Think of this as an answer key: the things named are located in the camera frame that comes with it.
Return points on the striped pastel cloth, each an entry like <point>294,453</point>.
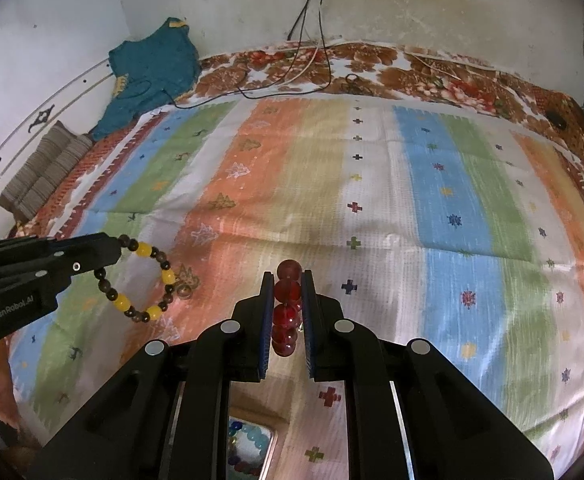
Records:
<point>372,210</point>

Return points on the folded grey striped cloth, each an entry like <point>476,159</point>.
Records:
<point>41,175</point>

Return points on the teal garment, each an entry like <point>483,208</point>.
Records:
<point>146,70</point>

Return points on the small black object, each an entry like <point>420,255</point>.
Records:
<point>556,118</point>

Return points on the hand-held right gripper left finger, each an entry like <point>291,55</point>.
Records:
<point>267,320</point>

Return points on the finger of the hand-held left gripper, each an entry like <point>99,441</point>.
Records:
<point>71,267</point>
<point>61,245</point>

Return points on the silver metal tin box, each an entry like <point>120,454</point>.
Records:
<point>273,450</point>

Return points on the white bed headboard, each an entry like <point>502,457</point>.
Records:
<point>21,110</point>

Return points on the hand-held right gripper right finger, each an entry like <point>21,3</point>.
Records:
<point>309,320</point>

